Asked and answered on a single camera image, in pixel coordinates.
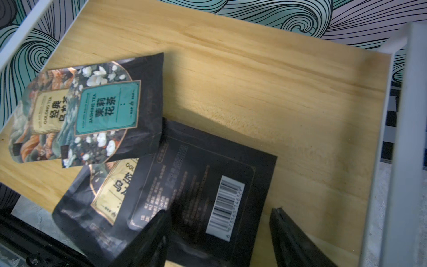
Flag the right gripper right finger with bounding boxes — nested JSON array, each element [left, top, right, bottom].
[[269, 208, 336, 267]]

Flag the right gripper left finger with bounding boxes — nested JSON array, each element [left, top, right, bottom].
[[110, 210, 172, 267]]

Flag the black tea bag barcode top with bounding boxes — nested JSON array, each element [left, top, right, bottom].
[[127, 120, 277, 267]]

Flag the yellow oolong tea bag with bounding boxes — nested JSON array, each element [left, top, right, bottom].
[[8, 68, 77, 164]]

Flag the oolong tea bag under barcode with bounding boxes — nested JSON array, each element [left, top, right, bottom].
[[52, 159, 142, 267]]

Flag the green jasmine tea bag top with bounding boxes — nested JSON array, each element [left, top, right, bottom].
[[57, 53, 164, 168]]

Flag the checkerboard calibration mat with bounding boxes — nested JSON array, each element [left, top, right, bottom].
[[380, 85, 400, 164]]

